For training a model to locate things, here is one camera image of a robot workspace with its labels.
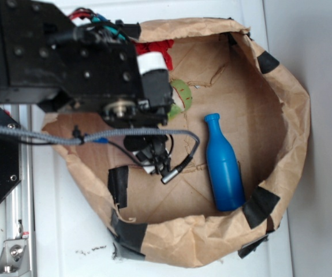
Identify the light-up gripper finger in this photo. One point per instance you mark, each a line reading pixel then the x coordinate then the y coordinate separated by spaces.
pixel 152 151

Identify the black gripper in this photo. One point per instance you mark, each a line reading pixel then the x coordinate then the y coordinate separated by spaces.
pixel 47 60

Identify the green plush frog toy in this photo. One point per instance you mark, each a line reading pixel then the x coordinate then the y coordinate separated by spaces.
pixel 182 98

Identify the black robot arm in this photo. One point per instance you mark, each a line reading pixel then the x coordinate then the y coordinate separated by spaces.
pixel 80 17

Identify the red fabric flower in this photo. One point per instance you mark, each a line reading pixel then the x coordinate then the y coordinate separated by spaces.
pixel 160 46

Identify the blue plastic bottle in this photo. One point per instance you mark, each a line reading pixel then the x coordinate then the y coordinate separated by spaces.
pixel 223 168

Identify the brown paper bag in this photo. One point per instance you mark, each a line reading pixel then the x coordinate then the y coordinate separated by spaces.
pixel 252 117

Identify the aluminium frame rail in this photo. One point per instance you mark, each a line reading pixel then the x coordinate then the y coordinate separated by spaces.
pixel 19 206

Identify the metal corner bracket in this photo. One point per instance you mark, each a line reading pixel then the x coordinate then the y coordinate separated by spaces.
pixel 14 259

